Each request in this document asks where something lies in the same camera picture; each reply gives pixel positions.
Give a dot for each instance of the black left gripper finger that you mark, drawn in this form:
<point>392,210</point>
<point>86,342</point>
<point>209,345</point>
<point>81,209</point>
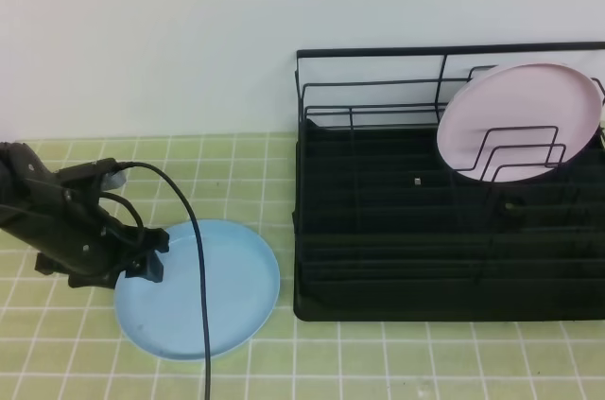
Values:
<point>148,267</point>

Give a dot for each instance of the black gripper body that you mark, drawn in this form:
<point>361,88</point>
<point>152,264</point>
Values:
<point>92,233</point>

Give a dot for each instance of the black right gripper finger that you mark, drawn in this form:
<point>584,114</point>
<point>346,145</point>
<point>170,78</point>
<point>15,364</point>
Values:
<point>154,240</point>

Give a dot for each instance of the light blue round plate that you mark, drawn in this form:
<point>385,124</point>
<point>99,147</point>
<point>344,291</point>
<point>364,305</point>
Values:
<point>217,292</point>

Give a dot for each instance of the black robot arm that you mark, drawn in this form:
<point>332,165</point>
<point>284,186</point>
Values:
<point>20,217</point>

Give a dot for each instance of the pink round plate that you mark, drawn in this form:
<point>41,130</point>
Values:
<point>516,123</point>

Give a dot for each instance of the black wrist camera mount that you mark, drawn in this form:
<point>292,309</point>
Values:
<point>92,178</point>

